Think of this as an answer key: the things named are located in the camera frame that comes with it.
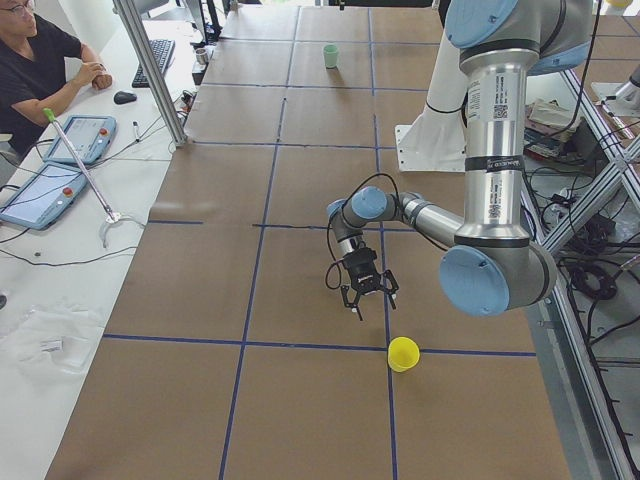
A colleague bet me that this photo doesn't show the aluminium frame post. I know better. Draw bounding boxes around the aluminium frame post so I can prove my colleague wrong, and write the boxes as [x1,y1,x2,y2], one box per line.
[113,0,187,147]

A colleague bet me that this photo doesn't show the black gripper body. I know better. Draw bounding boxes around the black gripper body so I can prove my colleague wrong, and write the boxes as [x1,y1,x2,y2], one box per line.
[341,248,383,300]

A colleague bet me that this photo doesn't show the seated person in black shirt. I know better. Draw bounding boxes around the seated person in black shirt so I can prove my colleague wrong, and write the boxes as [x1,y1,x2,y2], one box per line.
[1,1,113,156]

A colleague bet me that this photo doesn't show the small metal cup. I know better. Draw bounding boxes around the small metal cup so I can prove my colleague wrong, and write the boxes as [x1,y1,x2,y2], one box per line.
[194,48,209,65]

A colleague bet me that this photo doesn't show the black keyboard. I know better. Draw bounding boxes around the black keyboard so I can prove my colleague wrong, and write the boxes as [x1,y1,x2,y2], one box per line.
[131,37,177,89]

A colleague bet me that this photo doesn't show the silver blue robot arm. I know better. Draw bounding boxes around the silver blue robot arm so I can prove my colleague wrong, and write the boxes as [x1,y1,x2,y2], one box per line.
[327,1,592,316]

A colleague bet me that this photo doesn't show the green plastic cup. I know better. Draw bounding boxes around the green plastic cup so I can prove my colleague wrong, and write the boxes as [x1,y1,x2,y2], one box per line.
[323,44,339,69]

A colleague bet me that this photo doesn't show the black computer mouse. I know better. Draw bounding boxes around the black computer mouse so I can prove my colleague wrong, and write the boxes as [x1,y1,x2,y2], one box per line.
[113,91,137,105]

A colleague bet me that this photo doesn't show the white pedestal column with base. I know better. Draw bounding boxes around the white pedestal column with base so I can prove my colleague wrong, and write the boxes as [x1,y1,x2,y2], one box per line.
[395,36,468,173]

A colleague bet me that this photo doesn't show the lower blue teach pendant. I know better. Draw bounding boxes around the lower blue teach pendant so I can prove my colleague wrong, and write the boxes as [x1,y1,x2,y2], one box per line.
[1,162,87,230]

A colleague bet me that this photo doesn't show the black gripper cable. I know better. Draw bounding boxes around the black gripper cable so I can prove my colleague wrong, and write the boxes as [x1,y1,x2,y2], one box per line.
[324,172,401,292]

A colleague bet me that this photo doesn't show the blue teach pendant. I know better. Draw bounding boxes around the blue teach pendant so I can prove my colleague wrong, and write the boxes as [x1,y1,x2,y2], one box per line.
[43,115,117,165]
[1,162,87,230]

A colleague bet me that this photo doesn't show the yellow plastic cup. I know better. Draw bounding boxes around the yellow plastic cup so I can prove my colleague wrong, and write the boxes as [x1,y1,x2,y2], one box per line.
[387,336,421,373]

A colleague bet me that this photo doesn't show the brown paper table cover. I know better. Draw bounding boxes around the brown paper table cover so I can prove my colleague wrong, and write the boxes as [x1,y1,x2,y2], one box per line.
[44,4,640,480]

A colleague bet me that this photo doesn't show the long reacher grabber stick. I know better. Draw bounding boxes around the long reacher grabber stick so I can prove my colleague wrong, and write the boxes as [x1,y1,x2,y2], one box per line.
[43,108,145,249]

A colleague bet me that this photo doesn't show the upper blue teach pendant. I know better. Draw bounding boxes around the upper blue teach pendant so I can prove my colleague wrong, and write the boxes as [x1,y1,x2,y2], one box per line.
[43,115,117,165]

